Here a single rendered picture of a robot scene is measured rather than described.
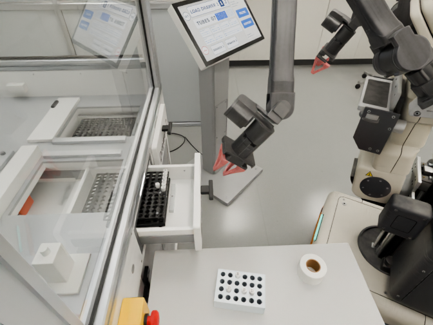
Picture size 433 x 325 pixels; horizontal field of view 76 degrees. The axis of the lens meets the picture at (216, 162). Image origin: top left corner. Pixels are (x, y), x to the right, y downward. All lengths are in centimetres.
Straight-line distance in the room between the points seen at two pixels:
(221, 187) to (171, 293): 128
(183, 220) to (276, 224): 113
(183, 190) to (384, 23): 69
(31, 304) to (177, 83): 222
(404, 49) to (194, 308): 78
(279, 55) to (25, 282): 62
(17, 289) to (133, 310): 34
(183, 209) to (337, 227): 97
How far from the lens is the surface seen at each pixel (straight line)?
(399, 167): 114
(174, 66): 240
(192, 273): 82
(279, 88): 69
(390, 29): 80
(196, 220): 70
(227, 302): 75
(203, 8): 154
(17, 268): 34
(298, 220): 193
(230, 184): 202
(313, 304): 82
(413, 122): 109
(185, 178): 93
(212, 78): 164
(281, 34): 72
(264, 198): 200
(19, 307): 35
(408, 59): 79
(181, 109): 257
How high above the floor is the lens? 149
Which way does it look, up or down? 42 degrees down
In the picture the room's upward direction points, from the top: straight up
